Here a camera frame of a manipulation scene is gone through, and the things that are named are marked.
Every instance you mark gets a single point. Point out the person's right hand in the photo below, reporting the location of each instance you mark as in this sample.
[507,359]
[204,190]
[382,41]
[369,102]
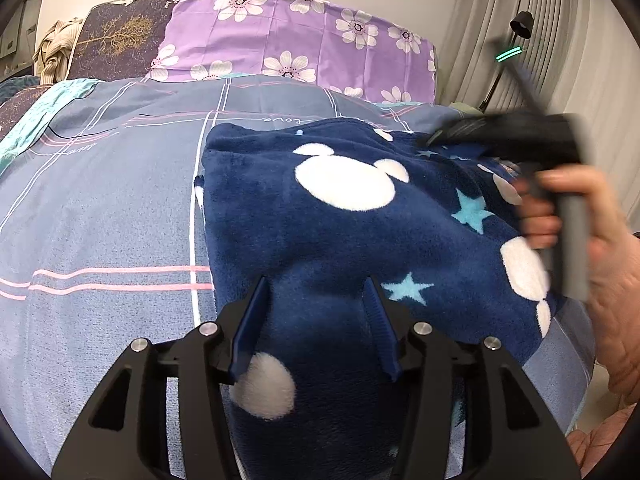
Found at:
[615,260]

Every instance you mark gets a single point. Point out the purple floral pillow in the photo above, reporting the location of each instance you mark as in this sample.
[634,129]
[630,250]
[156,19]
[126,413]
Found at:
[300,35]

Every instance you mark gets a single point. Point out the blue plaid duvet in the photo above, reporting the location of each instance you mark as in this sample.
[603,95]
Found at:
[100,210]

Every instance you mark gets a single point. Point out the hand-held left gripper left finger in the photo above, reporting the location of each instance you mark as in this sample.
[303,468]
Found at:
[247,330]

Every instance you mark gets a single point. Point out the person's pink quilted clothing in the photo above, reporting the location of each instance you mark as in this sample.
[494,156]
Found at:
[605,445]

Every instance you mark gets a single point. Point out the dark tree print pillow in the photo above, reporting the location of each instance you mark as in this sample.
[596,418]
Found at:
[120,35]

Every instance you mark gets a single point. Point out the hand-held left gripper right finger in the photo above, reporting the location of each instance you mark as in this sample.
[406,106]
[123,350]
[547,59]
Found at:
[382,325]

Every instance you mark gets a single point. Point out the black floor lamp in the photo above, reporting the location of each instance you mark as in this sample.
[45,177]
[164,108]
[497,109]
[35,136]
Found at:
[523,22]

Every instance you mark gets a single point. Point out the beige cloth bundle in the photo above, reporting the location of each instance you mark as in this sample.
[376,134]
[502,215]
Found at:
[57,50]

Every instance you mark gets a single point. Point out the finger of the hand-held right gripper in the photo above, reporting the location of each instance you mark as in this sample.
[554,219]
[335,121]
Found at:
[455,132]

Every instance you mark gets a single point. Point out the pale pleated curtain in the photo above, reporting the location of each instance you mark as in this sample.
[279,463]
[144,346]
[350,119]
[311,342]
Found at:
[575,35]

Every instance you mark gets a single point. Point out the dark deer print bed sheet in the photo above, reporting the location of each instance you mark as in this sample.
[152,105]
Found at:
[22,110]

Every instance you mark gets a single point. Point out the dark teal fleece blanket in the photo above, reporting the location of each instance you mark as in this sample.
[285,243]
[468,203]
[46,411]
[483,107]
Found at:
[15,85]

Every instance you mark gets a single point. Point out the navy fleece pajama top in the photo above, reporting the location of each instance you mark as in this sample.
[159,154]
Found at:
[325,240]

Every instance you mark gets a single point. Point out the teal patterned blanket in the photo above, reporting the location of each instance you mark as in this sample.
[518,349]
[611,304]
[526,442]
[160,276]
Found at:
[45,110]

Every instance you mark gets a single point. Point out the green pillow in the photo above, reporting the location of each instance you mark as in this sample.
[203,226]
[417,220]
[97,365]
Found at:
[462,107]

